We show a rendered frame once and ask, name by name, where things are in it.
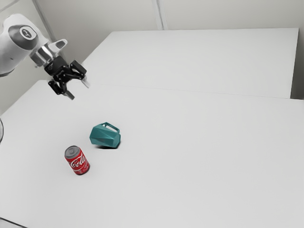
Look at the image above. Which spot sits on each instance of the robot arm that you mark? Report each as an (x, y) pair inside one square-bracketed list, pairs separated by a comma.
[(14, 47)]

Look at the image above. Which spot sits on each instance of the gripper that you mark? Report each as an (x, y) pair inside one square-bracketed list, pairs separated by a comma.
[(56, 67)]

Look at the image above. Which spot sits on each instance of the teal faceted mug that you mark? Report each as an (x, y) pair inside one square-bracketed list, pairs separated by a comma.
[(105, 135)]

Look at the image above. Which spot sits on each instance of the red soda can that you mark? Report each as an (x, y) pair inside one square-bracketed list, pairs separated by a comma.
[(77, 160)]

